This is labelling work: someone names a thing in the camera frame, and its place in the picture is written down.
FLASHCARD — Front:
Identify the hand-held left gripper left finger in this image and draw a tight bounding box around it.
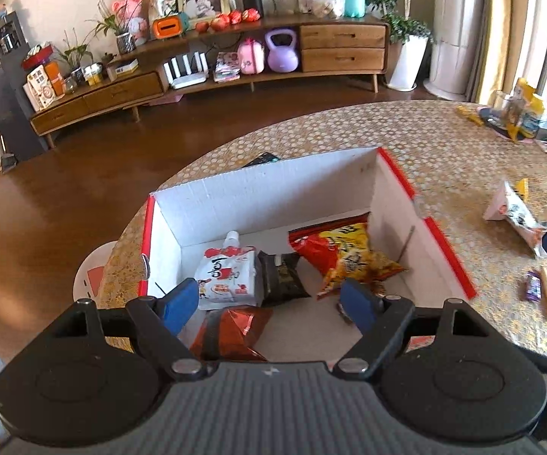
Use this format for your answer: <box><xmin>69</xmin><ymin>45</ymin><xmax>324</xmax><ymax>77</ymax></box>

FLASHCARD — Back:
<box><xmin>62</xmin><ymin>278</ymin><xmax>209</xmax><ymax>383</ymax></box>

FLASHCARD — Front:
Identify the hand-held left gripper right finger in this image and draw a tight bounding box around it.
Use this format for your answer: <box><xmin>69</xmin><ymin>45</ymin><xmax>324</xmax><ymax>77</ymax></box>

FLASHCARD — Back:
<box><xmin>332</xmin><ymin>279</ymin><xmax>487</xmax><ymax>382</ymax></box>

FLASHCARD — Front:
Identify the purple candy wrapper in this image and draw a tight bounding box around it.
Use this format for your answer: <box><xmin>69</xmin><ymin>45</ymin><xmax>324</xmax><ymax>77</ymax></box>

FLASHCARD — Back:
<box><xmin>524</xmin><ymin>270</ymin><xmax>542</xmax><ymax>303</ymax></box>

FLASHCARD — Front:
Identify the red yellow chip bag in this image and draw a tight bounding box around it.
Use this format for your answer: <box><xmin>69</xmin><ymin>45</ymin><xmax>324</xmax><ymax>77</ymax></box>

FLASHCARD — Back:
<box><xmin>288</xmin><ymin>221</ymin><xmax>407</xmax><ymax>301</ymax></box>

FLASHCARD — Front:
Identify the white red drink pouch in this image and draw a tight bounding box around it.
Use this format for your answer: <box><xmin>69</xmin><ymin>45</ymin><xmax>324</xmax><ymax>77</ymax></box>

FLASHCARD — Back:
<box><xmin>193</xmin><ymin>231</ymin><xmax>265</xmax><ymax>312</ymax></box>

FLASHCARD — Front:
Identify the white triangular snack packet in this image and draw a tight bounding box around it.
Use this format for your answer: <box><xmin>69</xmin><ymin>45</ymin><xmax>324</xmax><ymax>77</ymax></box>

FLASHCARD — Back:
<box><xmin>483</xmin><ymin>180</ymin><xmax>547</xmax><ymax>257</ymax></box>

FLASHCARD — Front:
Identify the red foil snack packet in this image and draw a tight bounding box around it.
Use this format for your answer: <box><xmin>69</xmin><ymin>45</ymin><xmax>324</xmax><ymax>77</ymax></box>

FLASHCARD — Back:
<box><xmin>189</xmin><ymin>306</ymin><xmax>275</xmax><ymax>362</ymax></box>

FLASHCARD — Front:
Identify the black snack packet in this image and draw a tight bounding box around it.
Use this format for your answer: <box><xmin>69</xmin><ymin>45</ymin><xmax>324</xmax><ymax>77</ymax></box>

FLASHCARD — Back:
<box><xmin>256</xmin><ymin>251</ymin><xmax>311</xmax><ymax>308</ymax></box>

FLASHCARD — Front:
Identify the red cardboard box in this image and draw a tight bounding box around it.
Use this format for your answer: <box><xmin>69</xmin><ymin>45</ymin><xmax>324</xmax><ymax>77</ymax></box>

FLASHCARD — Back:
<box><xmin>141</xmin><ymin>146</ymin><xmax>478</xmax><ymax>376</ymax></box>

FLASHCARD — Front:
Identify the yellow lid supplement bottle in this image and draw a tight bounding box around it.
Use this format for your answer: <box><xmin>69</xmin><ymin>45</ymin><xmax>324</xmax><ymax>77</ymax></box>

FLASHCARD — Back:
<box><xmin>520</xmin><ymin>99</ymin><xmax>545</xmax><ymax>139</ymax></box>

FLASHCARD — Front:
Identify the black round tray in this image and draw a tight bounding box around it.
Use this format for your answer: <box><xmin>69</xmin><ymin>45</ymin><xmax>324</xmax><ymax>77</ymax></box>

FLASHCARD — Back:
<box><xmin>479</xmin><ymin>106</ymin><xmax>540</xmax><ymax>141</ymax></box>

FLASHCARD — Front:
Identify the glass cup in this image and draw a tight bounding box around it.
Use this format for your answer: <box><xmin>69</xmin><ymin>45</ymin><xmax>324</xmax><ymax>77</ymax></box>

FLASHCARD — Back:
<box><xmin>494</xmin><ymin>90</ymin><xmax>516</xmax><ymax>124</ymax></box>

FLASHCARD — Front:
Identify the small yellow packet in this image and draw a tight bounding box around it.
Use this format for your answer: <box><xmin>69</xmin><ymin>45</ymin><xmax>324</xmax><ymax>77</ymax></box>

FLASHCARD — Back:
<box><xmin>456</xmin><ymin>105</ymin><xmax>486</xmax><ymax>127</ymax></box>

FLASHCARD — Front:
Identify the black flat device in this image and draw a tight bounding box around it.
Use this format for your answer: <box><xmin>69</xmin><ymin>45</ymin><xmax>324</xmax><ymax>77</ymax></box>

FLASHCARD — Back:
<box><xmin>240</xmin><ymin>151</ymin><xmax>282</xmax><ymax>169</ymax></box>

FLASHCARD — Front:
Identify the yellow curtain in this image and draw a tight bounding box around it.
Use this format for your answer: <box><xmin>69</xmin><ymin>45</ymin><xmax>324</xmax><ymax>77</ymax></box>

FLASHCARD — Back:
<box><xmin>472</xmin><ymin>0</ymin><xmax>512</xmax><ymax>105</ymax></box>

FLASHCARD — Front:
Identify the white router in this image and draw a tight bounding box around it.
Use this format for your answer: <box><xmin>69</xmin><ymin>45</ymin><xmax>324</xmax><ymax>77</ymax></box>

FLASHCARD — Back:
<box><xmin>163</xmin><ymin>52</ymin><xmax>210</xmax><ymax>90</ymax></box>

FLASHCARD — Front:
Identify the white square planter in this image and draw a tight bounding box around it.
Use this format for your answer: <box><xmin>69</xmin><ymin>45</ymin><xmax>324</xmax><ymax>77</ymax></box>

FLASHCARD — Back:
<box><xmin>387</xmin><ymin>33</ymin><xmax>430</xmax><ymax>91</ymax></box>

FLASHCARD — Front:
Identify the white floor air conditioner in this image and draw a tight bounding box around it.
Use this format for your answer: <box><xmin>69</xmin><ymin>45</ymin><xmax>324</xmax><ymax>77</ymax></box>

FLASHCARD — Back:
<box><xmin>424</xmin><ymin>0</ymin><xmax>486</xmax><ymax>102</ymax></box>

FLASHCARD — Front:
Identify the white flat box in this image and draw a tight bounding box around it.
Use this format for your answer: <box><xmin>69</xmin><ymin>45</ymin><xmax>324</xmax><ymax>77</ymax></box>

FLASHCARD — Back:
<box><xmin>106</xmin><ymin>59</ymin><xmax>140</xmax><ymax>82</ymax></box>

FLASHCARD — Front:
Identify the stack of magazines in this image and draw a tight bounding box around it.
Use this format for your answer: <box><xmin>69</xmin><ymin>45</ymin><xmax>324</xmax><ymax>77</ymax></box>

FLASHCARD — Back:
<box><xmin>213</xmin><ymin>50</ymin><xmax>241</xmax><ymax>83</ymax></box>

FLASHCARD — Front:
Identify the wooden tv cabinet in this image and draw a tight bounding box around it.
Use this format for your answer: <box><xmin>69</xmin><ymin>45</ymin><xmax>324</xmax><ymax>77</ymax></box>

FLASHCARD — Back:
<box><xmin>29</xmin><ymin>14</ymin><xmax>391</xmax><ymax>149</ymax></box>

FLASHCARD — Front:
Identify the thin small potted plant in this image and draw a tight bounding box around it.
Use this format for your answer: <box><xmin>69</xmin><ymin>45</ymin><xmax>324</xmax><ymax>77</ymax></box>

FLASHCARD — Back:
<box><xmin>57</xmin><ymin>28</ymin><xmax>90</xmax><ymax>86</ymax></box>

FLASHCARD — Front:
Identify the black mini fridge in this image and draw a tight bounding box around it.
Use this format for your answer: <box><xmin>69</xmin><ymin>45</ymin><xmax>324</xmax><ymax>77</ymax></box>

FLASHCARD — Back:
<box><xmin>0</xmin><ymin>54</ymin><xmax>47</xmax><ymax>162</ymax></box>

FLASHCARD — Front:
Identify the white orange carton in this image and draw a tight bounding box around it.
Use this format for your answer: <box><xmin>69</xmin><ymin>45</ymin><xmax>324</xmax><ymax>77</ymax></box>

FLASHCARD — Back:
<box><xmin>26</xmin><ymin>65</ymin><xmax>59</xmax><ymax>108</ymax></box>

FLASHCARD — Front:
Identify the pink bag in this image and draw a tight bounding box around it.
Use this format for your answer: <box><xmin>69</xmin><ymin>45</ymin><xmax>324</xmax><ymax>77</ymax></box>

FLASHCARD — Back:
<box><xmin>236</xmin><ymin>37</ymin><xmax>266</xmax><ymax>76</ymax></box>

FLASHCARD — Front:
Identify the purple kettlebell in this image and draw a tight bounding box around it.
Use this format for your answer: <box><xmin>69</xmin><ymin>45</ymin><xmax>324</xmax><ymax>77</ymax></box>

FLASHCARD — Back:
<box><xmin>264</xmin><ymin>28</ymin><xmax>300</xmax><ymax>73</ymax></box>

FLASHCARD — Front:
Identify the potted plant striped pot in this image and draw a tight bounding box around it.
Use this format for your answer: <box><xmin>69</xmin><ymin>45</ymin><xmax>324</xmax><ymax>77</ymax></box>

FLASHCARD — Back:
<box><xmin>88</xmin><ymin>0</ymin><xmax>137</xmax><ymax>56</ymax></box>

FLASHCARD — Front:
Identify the tall green potted tree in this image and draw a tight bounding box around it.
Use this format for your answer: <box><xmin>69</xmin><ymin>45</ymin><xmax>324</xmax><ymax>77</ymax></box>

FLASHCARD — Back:
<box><xmin>354</xmin><ymin>0</ymin><xmax>434</xmax><ymax>46</ymax></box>

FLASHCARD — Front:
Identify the orange teal radio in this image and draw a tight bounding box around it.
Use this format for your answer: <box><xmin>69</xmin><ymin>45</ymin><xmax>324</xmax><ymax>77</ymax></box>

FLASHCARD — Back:
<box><xmin>152</xmin><ymin>13</ymin><xmax>190</xmax><ymax>40</ymax></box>

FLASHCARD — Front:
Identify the red basket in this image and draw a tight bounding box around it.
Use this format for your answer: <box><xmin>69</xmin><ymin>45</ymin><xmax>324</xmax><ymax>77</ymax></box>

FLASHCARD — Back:
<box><xmin>20</xmin><ymin>43</ymin><xmax>55</xmax><ymax>71</ymax></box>

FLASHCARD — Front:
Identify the pink plush toy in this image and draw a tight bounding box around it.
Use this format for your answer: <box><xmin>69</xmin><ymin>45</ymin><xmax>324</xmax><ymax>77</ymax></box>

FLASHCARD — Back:
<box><xmin>111</xmin><ymin>0</ymin><xmax>149</xmax><ymax>41</ymax></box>

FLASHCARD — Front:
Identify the picture frame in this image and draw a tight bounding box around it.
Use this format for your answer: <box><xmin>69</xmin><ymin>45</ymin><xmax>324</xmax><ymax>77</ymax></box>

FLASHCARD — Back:
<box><xmin>177</xmin><ymin>0</ymin><xmax>231</xmax><ymax>19</ymax></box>

